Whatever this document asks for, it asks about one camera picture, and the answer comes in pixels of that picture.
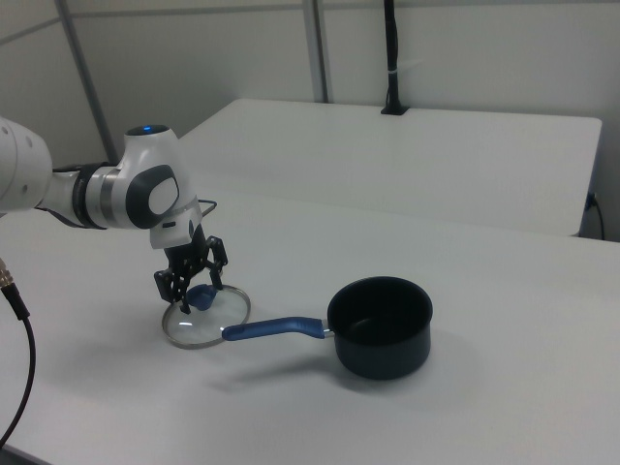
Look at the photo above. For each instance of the black pole with clamp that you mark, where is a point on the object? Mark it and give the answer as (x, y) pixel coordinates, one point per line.
(393, 48)

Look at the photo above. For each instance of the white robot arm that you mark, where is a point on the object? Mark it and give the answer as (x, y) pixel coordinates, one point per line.
(145, 155)

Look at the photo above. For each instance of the glass lid with blue knob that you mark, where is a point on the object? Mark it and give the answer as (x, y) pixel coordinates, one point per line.
(201, 298)

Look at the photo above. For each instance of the white side table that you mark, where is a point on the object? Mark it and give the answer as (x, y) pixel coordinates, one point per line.
(387, 160)

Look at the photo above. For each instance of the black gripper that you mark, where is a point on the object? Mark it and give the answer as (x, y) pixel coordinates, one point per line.
(186, 252)

